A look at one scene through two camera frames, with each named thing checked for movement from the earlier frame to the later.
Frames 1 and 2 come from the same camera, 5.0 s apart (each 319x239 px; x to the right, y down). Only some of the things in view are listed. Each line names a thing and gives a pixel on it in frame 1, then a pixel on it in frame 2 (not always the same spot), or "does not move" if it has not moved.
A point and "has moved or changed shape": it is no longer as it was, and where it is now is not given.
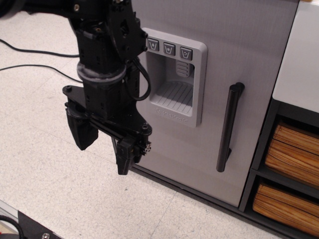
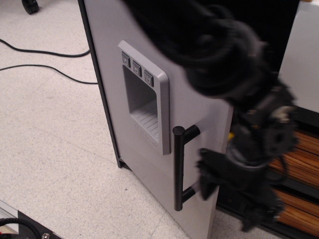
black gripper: (113, 108) -> (253, 186)
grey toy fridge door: (245, 40) has moved or changed shape
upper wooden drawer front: (295, 153) does not move
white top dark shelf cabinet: (282, 197) does not move
